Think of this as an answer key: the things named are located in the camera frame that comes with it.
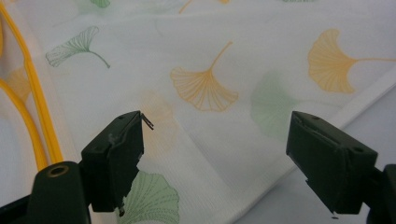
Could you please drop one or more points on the white leaf-print cloth orange trim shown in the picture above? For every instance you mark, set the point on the white leaf-print cloth orange trim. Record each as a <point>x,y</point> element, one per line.
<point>218,146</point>

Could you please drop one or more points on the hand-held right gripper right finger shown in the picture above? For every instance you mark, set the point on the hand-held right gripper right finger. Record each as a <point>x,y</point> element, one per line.
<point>330,161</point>

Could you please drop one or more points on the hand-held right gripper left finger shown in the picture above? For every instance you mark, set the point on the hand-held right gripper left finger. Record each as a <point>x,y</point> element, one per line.
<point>115,161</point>

